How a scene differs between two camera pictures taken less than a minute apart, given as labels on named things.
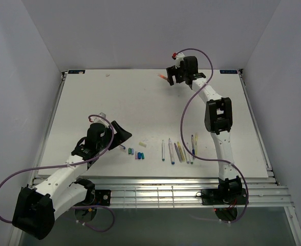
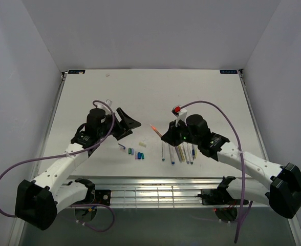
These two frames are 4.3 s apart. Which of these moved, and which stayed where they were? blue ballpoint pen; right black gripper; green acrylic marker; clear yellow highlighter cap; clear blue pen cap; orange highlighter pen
Moved: right black gripper; orange highlighter pen
Stayed: green acrylic marker; blue ballpoint pen; clear blue pen cap; clear yellow highlighter cap
